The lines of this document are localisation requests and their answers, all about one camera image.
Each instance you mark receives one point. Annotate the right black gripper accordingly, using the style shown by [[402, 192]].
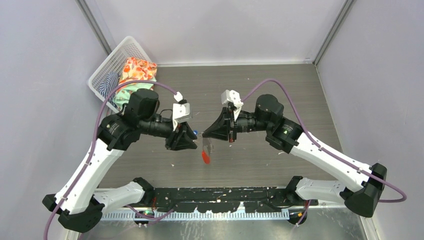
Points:
[[220, 129]]

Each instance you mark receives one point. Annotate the blue striped cloth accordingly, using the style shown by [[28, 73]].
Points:
[[111, 82]]

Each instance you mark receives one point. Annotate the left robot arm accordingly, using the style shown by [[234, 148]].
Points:
[[78, 206]]

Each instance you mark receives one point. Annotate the red handled metal keyring holder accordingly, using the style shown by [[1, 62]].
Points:
[[206, 150]]

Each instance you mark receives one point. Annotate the orange floral cloth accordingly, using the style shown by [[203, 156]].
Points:
[[138, 69]]

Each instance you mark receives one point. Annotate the mint green cloth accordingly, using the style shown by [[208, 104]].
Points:
[[122, 95]]

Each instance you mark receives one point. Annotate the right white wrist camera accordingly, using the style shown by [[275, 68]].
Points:
[[232, 99]]

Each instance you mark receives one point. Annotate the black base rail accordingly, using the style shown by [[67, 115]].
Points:
[[266, 199]]

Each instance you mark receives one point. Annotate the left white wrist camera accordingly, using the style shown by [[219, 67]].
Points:
[[180, 113]]

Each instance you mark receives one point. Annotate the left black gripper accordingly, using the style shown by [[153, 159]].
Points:
[[183, 130]]

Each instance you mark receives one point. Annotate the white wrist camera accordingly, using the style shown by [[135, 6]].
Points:
[[232, 99], [180, 113]]

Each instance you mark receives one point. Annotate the white plastic basket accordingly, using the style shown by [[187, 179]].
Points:
[[115, 61]]

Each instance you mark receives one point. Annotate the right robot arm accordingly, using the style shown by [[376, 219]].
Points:
[[357, 185]]

